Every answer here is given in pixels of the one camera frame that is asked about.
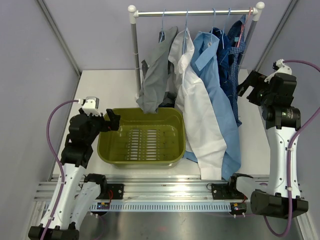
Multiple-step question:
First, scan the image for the white slotted cable duct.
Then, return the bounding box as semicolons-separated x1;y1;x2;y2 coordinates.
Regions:
89;202;231;212

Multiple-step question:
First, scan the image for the light blue shirt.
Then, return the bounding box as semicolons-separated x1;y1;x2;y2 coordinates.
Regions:
191;31;241;180

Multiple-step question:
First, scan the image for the aluminium mounting rail frame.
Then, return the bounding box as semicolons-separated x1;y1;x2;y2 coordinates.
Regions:
33;174;305;204

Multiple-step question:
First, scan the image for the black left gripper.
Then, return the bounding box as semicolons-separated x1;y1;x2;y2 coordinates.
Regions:
79;108;120;145

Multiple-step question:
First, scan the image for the white shirt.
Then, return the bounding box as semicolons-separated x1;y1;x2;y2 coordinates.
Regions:
168;29;227;180

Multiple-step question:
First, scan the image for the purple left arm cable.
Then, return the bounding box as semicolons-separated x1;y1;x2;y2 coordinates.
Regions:
37;99;83;240

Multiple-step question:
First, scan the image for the light blue hanger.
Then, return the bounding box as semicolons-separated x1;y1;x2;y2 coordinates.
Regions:
221;7;231;49
211;8;227;49
159;8;166;43
182;9;189;55

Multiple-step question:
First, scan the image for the metal clothes rack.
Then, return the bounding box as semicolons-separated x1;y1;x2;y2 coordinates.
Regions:
127;1;265;100

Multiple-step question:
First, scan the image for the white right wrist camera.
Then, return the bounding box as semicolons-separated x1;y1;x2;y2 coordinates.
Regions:
264;59;292;83

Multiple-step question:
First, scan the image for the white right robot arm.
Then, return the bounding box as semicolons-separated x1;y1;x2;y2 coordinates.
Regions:
226;70;309;220

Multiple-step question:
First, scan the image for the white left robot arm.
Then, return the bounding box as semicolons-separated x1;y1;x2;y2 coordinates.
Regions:
28;109;121;240

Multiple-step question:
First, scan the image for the dark blue plaid shirt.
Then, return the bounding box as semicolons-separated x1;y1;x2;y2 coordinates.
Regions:
212;27;233;100

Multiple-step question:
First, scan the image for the pink hanger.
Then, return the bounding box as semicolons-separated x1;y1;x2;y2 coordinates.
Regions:
236;7;253;48

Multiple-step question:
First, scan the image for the blue small-check shirt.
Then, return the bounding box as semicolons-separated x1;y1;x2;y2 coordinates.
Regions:
227;15;246;127

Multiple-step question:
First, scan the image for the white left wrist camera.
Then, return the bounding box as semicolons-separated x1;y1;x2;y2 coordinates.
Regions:
77;96;102;117

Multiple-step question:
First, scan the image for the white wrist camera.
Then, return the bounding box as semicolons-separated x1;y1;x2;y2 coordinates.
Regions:
77;96;102;117
264;59;292;83

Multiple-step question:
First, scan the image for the olive green plastic basket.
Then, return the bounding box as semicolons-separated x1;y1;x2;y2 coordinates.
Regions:
97;107;186;169

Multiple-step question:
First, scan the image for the grey shirt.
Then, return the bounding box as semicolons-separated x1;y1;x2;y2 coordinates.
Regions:
136;26;178;114

